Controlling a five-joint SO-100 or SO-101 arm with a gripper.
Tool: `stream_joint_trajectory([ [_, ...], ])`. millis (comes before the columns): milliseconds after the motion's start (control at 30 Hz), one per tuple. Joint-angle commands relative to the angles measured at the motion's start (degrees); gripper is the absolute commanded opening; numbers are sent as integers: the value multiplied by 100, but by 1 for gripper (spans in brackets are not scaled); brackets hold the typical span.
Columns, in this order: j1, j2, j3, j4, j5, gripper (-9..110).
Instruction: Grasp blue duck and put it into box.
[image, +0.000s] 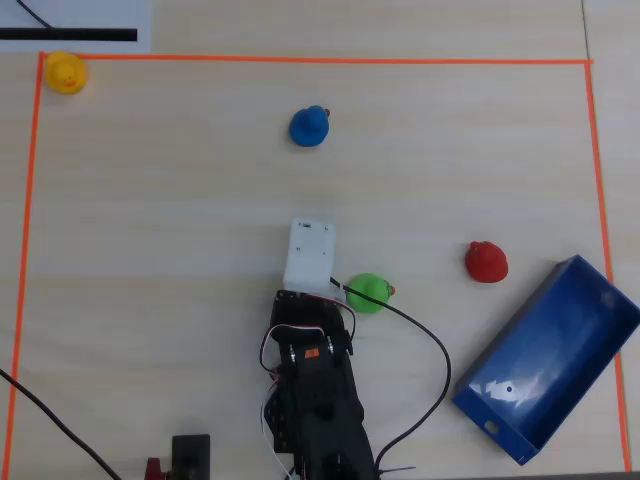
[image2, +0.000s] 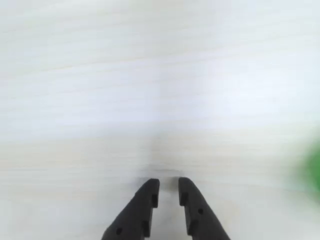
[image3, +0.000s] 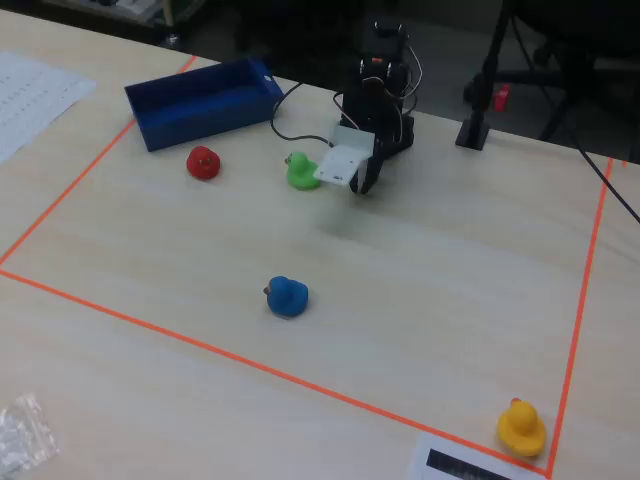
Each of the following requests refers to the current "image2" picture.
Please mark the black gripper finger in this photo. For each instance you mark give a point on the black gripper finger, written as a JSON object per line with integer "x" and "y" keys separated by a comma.
{"x": 200, "y": 215}
{"x": 135, "y": 212}

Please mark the green rubber duck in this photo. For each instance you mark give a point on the green rubber duck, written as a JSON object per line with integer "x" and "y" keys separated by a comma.
{"x": 311, "y": 167}

